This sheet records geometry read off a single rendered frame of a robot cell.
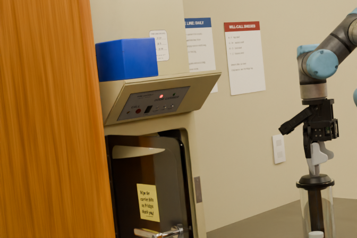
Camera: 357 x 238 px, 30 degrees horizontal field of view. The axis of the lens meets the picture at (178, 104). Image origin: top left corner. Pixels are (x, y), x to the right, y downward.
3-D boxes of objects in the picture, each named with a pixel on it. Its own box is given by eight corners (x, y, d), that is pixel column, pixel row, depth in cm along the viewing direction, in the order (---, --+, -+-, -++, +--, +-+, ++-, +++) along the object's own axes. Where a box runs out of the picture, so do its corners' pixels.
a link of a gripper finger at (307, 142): (308, 158, 184) (307, 126, 185) (303, 158, 185) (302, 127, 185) (314, 158, 188) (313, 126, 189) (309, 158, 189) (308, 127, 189)
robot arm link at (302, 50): (298, 45, 182) (292, 46, 190) (302, 85, 182) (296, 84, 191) (327, 42, 182) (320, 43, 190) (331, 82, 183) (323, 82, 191)
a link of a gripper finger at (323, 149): (334, 172, 188) (330, 141, 187) (314, 172, 191) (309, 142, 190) (337, 169, 191) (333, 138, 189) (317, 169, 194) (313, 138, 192)
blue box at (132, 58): (98, 82, 154) (94, 43, 153) (131, 78, 160) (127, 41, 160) (126, 79, 146) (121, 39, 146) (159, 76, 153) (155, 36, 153)
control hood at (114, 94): (96, 126, 154) (91, 83, 153) (194, 109, 176) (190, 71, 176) (128, 125, 145) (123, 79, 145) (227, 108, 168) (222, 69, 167)
